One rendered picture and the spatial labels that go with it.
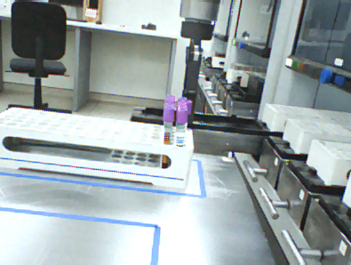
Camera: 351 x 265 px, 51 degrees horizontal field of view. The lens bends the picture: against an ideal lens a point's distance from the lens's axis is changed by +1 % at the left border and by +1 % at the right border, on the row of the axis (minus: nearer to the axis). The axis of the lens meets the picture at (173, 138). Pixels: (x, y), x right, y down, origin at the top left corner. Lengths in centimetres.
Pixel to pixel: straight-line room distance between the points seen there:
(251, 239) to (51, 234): 22
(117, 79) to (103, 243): 415
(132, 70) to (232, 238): 410
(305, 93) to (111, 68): 359
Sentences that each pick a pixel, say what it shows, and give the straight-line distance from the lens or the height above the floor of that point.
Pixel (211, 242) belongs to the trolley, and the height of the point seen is 82.
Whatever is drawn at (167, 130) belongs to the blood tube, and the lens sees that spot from 51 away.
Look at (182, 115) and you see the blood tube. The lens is 51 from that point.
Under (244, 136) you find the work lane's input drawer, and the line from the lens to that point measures 92.
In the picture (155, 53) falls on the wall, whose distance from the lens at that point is 444.
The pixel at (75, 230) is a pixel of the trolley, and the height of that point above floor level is 82.
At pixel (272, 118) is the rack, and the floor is 85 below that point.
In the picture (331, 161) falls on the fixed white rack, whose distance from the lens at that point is 67.
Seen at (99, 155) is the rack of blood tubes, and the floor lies 82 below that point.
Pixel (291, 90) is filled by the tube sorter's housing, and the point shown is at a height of 90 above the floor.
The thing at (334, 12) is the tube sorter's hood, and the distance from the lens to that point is 87.
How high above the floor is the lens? 105
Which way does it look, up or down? 18 degrees down
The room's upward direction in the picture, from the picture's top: 7 degrees clockwise
